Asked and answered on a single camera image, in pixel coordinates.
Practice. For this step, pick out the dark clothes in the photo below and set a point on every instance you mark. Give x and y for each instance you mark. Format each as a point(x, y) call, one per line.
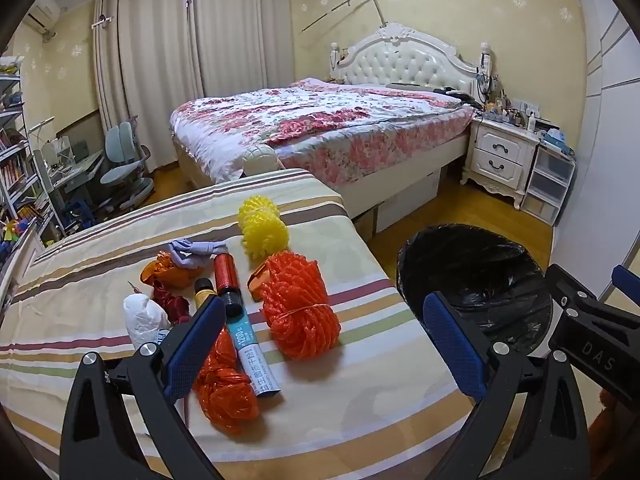
point(452, 95)

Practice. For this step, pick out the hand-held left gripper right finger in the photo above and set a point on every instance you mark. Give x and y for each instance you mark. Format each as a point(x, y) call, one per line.
point(456, 347)

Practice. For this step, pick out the white bag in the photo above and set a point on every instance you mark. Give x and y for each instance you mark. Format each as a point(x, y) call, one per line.
point(142, 317)

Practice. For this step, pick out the colourful toys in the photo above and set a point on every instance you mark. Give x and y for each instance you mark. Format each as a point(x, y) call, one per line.
point(12, 237)

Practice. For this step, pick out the thin metal wall rod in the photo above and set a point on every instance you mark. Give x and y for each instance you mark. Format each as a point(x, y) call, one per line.
point(345, 4)

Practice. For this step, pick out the striped table cloth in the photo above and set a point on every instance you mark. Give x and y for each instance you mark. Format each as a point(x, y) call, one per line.
point(350, 385)

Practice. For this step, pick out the crumpled orange wrapper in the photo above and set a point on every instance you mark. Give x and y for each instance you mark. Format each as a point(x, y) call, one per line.
point(160, 272)

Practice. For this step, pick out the bookshelf with books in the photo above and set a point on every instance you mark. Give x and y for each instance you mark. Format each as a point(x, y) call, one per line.
point(17, 160)

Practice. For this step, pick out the person's right forearm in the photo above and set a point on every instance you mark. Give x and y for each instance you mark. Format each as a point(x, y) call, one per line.
point(610, 405)

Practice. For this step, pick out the crumpled purple cloth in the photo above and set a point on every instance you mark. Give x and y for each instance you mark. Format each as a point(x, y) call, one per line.
point(192, 255)

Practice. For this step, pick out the floral bedspread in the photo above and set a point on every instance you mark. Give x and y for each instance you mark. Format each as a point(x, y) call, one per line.
point(310, 120)

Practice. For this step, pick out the white air conditioner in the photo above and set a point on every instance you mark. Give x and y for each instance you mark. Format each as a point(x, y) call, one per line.
point(42, 15)

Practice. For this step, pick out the white storage box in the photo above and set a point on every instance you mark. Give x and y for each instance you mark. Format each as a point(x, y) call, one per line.
point(407, 200)

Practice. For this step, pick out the gold bottle with black cap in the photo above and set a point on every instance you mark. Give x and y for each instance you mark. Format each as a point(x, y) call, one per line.
point(204, 290)

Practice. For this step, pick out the brown cardboard box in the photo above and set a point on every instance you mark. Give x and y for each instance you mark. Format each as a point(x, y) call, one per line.
point(365, 222)

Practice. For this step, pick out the teal and white sachet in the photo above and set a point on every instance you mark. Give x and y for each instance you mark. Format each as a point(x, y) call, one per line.
point(250, 355)

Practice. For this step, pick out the blue tissue pack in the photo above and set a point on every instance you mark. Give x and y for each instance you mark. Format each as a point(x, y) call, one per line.
point(557, 139)

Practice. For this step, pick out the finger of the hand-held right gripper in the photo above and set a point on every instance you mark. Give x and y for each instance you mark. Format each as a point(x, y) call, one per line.
point(567, 285)
point(624, 279)

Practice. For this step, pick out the beige curtains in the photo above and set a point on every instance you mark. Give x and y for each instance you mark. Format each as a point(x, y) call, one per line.
point(165, 60)

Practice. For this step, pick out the large orange foam net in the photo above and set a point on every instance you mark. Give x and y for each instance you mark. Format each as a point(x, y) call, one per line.
point(300, 305)

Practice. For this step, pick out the shiny red bottle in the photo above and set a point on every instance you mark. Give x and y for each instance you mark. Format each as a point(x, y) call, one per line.
point(226, 272)

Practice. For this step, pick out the white bed with tufted headboard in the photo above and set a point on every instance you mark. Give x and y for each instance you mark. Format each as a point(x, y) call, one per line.
point(405, 60)

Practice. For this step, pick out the yellow foam fruit net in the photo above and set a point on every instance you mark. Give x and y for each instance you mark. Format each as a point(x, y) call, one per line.
point(264, 232)

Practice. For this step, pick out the white nightstand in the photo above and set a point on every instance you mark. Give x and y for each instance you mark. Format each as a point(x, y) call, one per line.
point(500, 155)

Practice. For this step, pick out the red orange plastic bag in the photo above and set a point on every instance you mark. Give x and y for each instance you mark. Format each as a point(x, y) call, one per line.
point(225, 400)

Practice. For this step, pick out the blue-grey desk chair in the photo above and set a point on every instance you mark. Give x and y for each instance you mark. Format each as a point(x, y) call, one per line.
point(120, 160)

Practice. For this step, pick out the clear plastic drawer unit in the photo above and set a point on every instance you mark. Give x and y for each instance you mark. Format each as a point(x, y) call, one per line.
point(547, 180)

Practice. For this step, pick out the white study desk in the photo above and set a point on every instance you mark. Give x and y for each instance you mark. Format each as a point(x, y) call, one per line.
point(70, 170)

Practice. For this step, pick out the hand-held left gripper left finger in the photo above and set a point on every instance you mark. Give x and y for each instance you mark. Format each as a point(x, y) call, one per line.
point(192, 342)

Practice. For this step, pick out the round bin with black bag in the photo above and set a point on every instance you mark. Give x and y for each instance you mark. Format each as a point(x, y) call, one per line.
point(475, 270)

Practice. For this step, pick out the white wardrobe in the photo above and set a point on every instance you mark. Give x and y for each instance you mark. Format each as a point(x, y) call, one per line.
point(610, 135)

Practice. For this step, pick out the dark red tassel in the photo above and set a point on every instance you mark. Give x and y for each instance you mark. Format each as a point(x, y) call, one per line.
point(172, 305)

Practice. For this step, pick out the cluster of small bottles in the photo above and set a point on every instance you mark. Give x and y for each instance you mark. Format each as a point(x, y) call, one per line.
point(507, 110)

